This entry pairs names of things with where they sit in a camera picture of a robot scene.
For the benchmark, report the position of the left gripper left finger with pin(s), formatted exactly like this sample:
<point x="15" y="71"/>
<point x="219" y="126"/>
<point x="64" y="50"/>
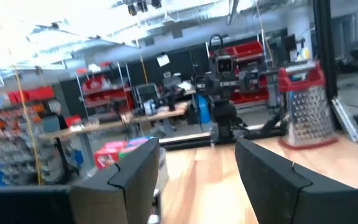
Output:
<point x="129" y="193"/>

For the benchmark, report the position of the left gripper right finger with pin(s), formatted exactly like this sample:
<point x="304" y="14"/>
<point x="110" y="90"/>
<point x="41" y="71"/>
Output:
<point x="291" y="199"/>

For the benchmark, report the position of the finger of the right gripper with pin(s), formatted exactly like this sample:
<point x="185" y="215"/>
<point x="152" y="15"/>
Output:
<point x="209" y="84"/>
<point x="249" y="81"/>

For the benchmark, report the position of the Froot Loops cereal box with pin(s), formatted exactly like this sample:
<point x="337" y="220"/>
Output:
<point x="106" y="158"/>

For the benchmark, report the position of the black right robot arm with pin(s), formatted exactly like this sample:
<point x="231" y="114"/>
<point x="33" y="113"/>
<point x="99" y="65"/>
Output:
<point x="224" y="118"/>

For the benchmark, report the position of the blue barrel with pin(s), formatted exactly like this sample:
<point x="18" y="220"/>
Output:
<point x="204" y="109"/>

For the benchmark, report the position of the red mesh basket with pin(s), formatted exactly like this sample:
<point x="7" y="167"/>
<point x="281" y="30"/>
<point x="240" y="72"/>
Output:
<point x="309" y="115"/>

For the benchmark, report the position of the long wooden workbench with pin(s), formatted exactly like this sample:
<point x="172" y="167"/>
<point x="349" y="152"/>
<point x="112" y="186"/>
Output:
<point x="110" y="124"/>

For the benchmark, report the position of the parts bin rack cart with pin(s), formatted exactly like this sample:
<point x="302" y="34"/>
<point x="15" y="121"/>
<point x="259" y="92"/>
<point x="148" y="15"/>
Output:
<point x="17" y="161"/>

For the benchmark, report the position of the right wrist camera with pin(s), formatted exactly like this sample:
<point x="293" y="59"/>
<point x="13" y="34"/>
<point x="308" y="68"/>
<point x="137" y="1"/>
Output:
<point x="224" y="64"/>

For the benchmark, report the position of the red bin wall rack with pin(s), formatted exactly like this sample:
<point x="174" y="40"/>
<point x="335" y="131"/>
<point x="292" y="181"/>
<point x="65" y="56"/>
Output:
<point x="249" y="49"/>

